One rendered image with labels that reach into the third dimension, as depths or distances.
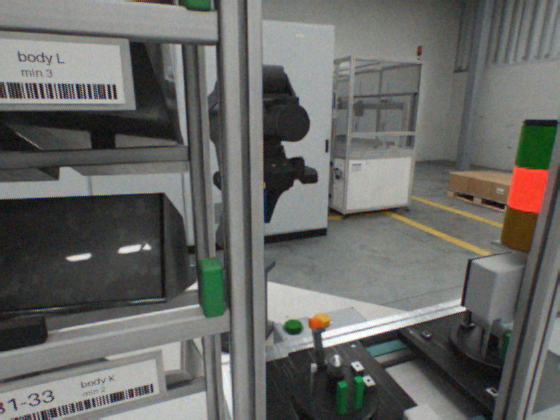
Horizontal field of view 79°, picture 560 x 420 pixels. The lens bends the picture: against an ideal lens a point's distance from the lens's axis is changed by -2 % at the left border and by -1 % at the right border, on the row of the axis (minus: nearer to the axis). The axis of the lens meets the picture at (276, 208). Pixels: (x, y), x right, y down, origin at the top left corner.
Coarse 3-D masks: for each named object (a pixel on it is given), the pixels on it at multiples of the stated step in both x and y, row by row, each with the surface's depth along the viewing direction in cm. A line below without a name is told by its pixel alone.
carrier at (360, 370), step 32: (352, 352) 67; (288, 384) 59; (320, 384) 57; (352, 384) 57; (384, 384) 59; (288, 416) 53; (320, 416) 51; (352, 416) 51; (384, 416) 53; (416, 416) 51
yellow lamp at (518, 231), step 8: (512, 208) 42; (512, 216) 42; (520, 216) 41; (528, 216) 41; (536, 216) 40; (504, 224) 44; (512, 224) 42; (520, 224) 42; (528, 224) 41; (504, 232) 44; (512, 232) 42; (520, 232) 42; (528, 232) 41; (504, 240) 44; (512, 240) 43; (520, 240) 42; (528, 240) 41; (512, 248) 43; (520, 248) 42; (528, 248) 42
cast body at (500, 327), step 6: (474, 318) 67; (480, 318) 66; (498, 318) 62; (504, 318) 62; (510, 318) 63; (480, 324) 66; (492, 324) 63; (498, 324) 62; (504, 324) 62; (510, 324) 62; (492, 330) 63; (498, 330) 62; (504, 330) 62; (510, 330) 62; (498, 336) 62
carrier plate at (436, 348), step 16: (432, 320) 77; (448, 320) 77; (400, 336) 74; (416, 336) 72; (432, 336) 72; (448, 336) 72; (416, 352) 69; (432, 352) 67; (448, 352) 67; (432, 368) 65; (448, 368) 63; (464, 368) 63; (464, 384) 59; (480, 384) 59; (496, 384) 59; (480, 400) 56; (496, 400) 56
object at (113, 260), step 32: (0, 224) 22; (32, 224) 22; (64, 224) 22; (96, 224) 22; (128, 224) 23; (160, 224) 23; (0, 256) 21; (32, 256) 22; (64, 256) 22; (96, 256) 22; (128, 256) 22; (160, 256) 23; (0, 288) 21; (32, 288) 21; (64, 288) 22; (96, 288) 22; (128, 288) 22; (160, 288) 22
